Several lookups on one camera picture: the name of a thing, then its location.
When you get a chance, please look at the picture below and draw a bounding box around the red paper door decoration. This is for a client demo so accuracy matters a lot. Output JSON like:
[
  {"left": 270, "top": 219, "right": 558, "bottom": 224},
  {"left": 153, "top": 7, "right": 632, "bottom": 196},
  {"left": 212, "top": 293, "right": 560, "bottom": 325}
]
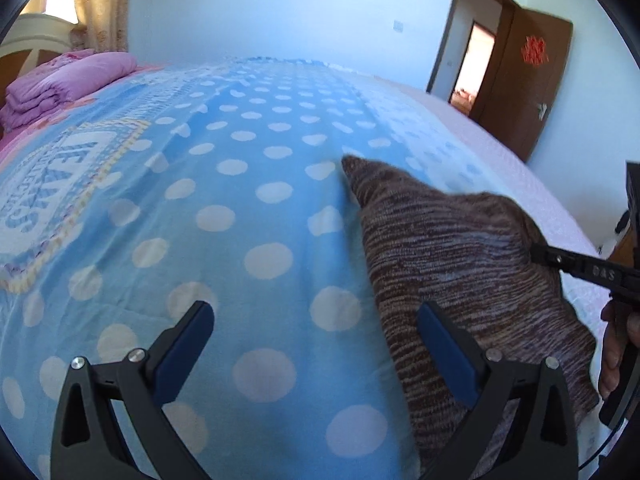
[{"left": 520, "top": 35, "right": 551, "bottom": 67}]

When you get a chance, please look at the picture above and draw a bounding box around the person's right hand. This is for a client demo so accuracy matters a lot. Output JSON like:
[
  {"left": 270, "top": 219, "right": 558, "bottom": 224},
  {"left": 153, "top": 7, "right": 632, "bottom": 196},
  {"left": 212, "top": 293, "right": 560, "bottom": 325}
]
[{"left": 597, "top": 300, "right": 632, "bottom": 402}]

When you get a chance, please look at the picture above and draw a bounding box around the black cable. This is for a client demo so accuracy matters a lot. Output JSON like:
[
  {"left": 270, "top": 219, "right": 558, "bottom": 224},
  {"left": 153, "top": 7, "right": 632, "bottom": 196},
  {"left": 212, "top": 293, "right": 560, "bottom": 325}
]
[{"left": 577, "top": 410, "right": 630, "bottom": 472}]

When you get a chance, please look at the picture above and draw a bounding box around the beige patterned curtain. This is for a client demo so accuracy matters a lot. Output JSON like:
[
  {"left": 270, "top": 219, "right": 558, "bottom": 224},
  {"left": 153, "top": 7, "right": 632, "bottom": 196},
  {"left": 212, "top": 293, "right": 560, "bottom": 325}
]
[{"left": 42, "top": 0, "right": 131, "bottom": 54}]

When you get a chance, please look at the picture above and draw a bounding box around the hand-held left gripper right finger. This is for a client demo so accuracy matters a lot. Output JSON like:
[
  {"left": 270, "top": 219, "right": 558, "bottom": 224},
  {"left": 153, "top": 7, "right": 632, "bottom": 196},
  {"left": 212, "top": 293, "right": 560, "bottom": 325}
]
[{"left": 417, "top": 301, "right": 581, "bottom": 480}]

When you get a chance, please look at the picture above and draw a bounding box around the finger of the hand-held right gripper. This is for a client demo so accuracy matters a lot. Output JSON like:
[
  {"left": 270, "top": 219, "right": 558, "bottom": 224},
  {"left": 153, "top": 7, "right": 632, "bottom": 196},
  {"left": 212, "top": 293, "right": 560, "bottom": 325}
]
[{"left": 530, "top": 242, "right": 640, "bottom": 295}]

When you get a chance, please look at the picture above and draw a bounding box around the brown wooden door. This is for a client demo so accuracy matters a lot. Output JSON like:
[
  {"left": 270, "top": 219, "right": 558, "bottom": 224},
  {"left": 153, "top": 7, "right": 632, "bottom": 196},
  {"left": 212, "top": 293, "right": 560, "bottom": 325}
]
[{"left": 472, "top": 7, "right": 574, "bottom": 163}]

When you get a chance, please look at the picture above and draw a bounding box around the brown striped knit garment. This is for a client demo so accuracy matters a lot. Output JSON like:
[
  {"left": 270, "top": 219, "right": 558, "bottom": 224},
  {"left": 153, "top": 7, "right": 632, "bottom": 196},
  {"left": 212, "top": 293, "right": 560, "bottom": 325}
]
[{"left": 341, "top": 155, "right": 601, "bottom": 480}]

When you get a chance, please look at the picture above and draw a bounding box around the blue polka dot blanket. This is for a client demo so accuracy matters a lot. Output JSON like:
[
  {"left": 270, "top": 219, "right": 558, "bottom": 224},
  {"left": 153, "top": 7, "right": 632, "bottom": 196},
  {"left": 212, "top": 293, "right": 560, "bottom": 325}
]
[{"left": 0, "top": 56, "right": 481, "bottom": 480}]

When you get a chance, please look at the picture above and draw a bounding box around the cream wooden headboard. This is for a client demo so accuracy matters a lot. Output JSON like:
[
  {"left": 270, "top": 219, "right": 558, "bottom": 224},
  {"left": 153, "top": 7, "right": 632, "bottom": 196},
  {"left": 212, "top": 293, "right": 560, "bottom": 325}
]
[{"left": 0, "top": 12, "right": 81, "bottom": 106}]

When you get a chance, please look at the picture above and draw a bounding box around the dark door frame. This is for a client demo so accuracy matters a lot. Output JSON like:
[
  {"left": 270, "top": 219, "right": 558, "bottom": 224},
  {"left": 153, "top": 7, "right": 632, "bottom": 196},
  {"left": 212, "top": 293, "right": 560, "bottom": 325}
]
[{"left": 426, "top": 0, "right": 523, "bottom": 121}]

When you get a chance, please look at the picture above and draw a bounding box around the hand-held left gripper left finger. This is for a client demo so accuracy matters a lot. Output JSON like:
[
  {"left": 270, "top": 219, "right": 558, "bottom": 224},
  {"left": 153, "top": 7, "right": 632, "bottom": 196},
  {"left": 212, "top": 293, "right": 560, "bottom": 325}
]
[{"left": 50, "top": 300, "right": 216, "bottom": 480}]

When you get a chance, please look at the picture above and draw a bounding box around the pale pink bed sheet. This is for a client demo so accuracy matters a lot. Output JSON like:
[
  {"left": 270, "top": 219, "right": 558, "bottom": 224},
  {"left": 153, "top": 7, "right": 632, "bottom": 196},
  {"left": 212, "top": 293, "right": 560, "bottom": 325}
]
[{"left": 325, "top": 62, "right": 608, "bottom": 321}]

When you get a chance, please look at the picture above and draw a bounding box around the folded purple quilt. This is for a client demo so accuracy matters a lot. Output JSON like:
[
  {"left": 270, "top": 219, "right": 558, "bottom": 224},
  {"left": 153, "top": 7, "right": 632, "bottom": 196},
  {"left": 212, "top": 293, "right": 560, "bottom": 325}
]
[{"left": 0, "top": 50, "right": 138, "bottom": 133}]

